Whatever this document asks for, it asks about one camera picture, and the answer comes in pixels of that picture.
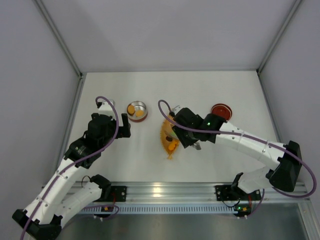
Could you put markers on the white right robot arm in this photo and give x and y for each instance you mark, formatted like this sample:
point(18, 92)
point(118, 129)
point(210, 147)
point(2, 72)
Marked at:
point(281, 167)

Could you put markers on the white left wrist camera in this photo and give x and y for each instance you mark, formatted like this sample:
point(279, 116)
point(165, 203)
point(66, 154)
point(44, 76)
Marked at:
point(104, 108)

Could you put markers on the slotted cable duct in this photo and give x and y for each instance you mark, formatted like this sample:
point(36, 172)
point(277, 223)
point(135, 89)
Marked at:
point(148, 209)

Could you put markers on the large round dotted biscuit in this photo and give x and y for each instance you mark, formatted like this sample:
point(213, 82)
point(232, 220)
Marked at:
point(139, 113)

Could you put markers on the stainless steel tongs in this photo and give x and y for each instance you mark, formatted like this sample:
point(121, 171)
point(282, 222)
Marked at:
point(197, 146)

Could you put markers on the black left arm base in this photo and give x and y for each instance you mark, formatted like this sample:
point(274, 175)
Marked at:
point(114, 194)

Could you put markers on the boat-shaped woven basket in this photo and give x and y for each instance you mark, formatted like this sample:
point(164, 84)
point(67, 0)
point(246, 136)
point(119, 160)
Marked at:
point(166, 136)

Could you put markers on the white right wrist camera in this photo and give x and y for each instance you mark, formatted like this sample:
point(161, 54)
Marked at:
point(173, 111)

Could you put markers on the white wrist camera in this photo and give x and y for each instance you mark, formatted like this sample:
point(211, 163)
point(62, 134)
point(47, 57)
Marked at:
point(173, 111)
point(104, 108)

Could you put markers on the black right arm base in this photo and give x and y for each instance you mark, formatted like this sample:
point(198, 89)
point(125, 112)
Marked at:
point(225, 193)

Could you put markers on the red round lid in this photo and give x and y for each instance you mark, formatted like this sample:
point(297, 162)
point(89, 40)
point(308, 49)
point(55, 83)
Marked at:
point(222, 110)

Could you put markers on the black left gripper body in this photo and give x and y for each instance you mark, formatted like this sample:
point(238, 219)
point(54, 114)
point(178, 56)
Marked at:
point(116, 130)

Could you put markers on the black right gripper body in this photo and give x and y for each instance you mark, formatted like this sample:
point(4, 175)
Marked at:
point(185, 139)

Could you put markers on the orange fish-shaped cookie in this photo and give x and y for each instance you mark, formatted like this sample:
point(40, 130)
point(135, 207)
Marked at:
point(172, 145)

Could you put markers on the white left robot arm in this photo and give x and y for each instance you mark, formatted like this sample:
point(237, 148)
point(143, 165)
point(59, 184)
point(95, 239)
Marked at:
point(45, 217)

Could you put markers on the aluminium frame post left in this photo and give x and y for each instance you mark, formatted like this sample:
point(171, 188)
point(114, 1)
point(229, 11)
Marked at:
point(39, 4)

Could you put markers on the small round sandwich cookie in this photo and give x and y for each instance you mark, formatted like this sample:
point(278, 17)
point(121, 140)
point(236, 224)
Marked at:
point(131, 109)

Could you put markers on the aluminium mounting rail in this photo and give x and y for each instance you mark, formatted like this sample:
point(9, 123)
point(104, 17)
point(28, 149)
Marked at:
point(188, 192)

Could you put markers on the steel bowl with red base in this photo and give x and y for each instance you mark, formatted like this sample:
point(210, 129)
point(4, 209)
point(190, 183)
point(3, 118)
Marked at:
point(139, 105)

